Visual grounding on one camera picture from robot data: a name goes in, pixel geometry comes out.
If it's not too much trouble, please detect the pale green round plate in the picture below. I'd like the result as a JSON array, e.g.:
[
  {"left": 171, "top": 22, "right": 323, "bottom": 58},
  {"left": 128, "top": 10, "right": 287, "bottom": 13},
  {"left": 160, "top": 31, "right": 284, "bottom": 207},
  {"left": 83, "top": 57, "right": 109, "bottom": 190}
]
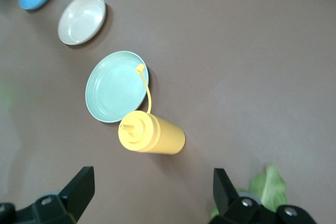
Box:
[{"left": 85, "top": 50, "right": 150, "bottom": 124}]

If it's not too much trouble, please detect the green lettuce leaf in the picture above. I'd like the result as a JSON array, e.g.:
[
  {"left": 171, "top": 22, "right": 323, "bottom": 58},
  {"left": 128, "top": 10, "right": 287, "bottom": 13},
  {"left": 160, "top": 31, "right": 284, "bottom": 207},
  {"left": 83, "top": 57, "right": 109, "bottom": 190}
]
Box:
[{"left": 209, "top": 164, "right": 288, "bottom": 218}]

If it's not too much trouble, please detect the beige round plate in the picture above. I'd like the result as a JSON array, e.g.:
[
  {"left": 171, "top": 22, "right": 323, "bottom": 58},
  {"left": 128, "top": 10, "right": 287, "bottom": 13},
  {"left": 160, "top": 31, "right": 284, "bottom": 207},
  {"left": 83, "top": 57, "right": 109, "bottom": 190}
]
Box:
[{"left": 57, "top": 0, "right": 107, "bottom": 46}]

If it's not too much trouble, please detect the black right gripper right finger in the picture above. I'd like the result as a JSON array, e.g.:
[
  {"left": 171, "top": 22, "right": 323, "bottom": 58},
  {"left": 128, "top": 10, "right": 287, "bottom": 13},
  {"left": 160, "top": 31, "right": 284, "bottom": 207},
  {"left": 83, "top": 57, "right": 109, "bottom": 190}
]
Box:
[{"left": 207, "top": 167, "right": 319, "bottom": 224}]

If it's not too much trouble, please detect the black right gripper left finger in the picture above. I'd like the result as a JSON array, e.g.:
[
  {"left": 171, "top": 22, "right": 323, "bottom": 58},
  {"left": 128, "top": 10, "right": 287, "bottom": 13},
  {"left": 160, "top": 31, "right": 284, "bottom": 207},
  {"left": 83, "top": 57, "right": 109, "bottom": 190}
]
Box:
[{"left": 0, "top": 166, "right": 95, "bottom": 224}]

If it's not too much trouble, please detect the yellow squeeze bottle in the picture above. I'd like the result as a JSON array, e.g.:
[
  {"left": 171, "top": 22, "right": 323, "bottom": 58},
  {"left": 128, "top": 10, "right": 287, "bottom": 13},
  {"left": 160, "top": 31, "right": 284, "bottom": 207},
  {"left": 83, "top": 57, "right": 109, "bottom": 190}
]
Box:
[{"left": 117, "top": 63, "right": 186, "bottom": 156}]

